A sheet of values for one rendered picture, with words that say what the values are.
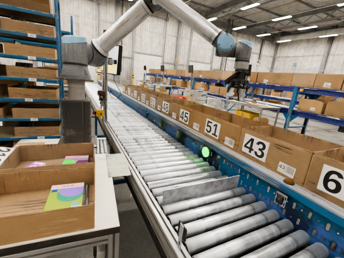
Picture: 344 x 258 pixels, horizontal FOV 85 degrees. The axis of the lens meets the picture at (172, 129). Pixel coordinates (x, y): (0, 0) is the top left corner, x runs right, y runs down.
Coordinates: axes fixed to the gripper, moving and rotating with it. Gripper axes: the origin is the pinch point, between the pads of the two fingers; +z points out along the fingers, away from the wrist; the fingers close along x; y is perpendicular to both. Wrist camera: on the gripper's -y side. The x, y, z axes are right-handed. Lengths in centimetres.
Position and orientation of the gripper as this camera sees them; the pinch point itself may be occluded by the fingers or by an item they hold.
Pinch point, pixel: (232, 100)
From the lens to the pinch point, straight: 136.4
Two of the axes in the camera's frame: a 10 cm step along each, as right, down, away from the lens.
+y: 4.4, 2.8, -8.5
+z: -1.0, 9.6, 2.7
